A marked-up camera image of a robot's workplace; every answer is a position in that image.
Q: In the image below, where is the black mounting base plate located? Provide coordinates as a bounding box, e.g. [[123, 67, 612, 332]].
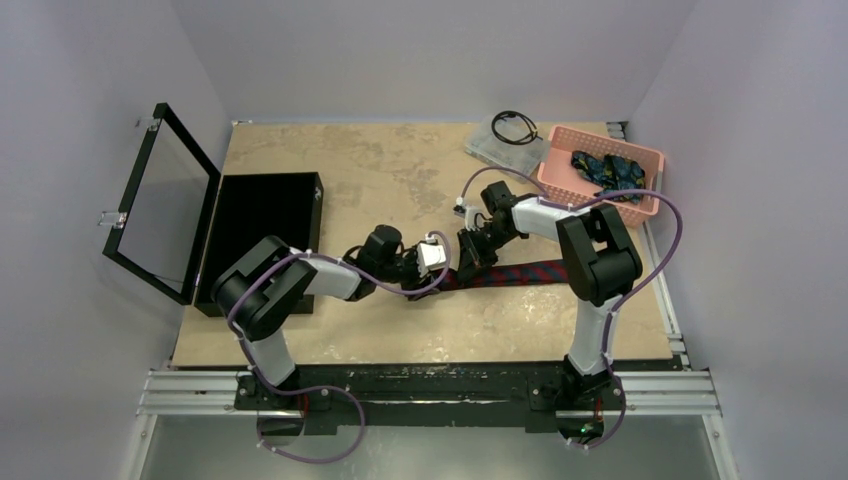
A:
[[234, 360, 623, 442]]

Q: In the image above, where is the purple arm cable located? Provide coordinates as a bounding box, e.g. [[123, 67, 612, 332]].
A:
[[458, 165, 685, 452], [225, 229, 453, 465]]

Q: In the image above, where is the aluminium frame rail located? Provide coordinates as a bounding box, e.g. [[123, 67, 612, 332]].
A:
[[137, 361, 738, 479]]

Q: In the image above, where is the blue patterned tie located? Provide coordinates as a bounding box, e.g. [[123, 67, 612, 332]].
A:
[[570, 151, 646, 196]]

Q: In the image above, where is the black coiled cable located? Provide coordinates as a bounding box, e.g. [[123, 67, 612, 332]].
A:
[[491, 110, 545, 146]]

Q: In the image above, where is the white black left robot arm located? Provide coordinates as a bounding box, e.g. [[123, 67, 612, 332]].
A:
[[210, 225, 450, 409]]

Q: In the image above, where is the black tie display box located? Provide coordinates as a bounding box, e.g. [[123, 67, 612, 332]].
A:
[[194, 172, 324, 318]]

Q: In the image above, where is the red navy striped tie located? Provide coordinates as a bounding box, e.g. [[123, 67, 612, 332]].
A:
[[437, 260, 569, 292]]

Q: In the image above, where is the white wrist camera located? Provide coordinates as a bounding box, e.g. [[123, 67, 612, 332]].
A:
[[453, 203, 485, 231], [415, 239, 449, 277]]

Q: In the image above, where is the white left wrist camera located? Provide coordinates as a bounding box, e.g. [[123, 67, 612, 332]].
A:
[[415, 239, 449, 277]]

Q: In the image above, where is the black framed glass box lid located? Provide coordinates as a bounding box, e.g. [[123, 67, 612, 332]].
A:
[[99, 102, 221, 305]]

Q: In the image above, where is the pink plastic basket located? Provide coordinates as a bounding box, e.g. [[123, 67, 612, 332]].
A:
[[537, 125, 664, 205]]

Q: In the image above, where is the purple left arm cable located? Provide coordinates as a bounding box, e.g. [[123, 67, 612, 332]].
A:
[[225, 229, 453, 465]]

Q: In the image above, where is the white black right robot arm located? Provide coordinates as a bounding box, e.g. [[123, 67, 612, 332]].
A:
[[454, 181, 643, 407]]

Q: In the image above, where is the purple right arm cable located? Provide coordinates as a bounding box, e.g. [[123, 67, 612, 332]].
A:
[[458, 165, 685, 452]]

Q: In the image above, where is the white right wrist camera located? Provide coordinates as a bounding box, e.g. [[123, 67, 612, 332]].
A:
[[453, 203, 485, 231]]

